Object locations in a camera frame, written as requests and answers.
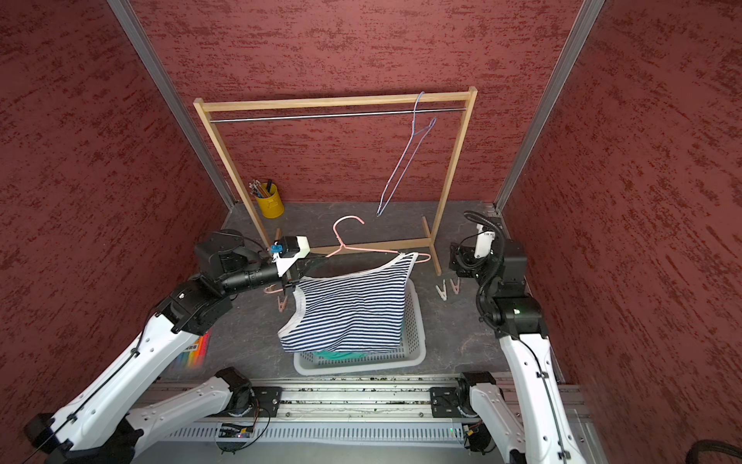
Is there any striped tank top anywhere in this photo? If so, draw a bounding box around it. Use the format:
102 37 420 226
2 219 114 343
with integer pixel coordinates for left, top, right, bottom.
277 252 419 353

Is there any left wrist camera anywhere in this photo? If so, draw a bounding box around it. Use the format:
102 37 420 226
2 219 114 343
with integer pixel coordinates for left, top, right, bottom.
269 236 311 278

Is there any wooden clothes rack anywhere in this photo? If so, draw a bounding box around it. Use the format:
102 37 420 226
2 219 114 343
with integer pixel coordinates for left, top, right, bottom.
193 86 478 276

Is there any pink clothespin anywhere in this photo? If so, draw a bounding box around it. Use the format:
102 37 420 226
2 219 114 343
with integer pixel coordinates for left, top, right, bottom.
276 294 289 312
449 278 461 295

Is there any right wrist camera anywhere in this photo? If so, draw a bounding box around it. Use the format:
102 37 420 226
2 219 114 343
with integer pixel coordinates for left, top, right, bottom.
473 224 497 259

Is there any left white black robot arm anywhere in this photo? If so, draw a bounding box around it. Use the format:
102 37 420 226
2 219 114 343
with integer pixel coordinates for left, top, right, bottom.
24 229 311 463

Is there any yellow pencil cup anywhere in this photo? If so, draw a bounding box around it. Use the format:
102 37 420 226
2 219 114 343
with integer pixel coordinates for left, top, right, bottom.
249 179 285 220

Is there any pink wire hanger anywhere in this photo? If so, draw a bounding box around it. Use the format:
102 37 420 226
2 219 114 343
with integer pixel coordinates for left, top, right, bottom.
263 215 433 296

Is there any white clothespin top striped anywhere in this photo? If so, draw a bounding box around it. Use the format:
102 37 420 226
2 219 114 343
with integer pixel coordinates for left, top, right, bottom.
436 280 448 302

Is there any colourful card on floor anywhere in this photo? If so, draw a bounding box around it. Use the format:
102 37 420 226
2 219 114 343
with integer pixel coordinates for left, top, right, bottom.
181 332 211 369

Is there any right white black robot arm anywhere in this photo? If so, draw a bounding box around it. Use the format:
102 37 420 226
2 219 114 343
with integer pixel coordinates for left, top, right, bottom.
449 211 585 463

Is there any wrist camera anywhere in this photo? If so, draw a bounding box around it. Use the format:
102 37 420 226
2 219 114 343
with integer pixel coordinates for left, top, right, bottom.
269 236 311 278
473 224 497 259

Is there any green tank top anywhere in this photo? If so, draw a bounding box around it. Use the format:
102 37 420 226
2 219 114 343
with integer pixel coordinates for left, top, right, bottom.
315 351 366 362

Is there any white plastic laundry basket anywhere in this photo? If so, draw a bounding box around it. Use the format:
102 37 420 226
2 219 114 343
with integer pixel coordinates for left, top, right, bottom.
294 280 426 376

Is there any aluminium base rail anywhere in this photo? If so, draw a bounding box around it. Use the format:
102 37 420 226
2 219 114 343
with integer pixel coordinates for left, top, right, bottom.
134 373 591 421

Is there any light blue wire hanger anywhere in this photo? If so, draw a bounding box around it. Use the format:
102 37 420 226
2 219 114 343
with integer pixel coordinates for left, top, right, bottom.
376 92 438 218

